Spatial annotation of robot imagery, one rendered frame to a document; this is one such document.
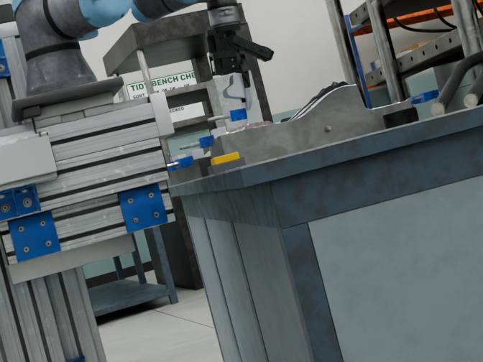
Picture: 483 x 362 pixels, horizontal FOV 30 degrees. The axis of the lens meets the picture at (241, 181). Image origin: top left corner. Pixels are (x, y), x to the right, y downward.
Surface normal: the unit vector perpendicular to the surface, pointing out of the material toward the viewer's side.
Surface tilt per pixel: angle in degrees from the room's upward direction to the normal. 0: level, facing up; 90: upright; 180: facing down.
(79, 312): 90
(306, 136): 90
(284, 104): 90
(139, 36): 90
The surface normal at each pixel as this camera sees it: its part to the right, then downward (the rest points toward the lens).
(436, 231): 0.15, -0.03
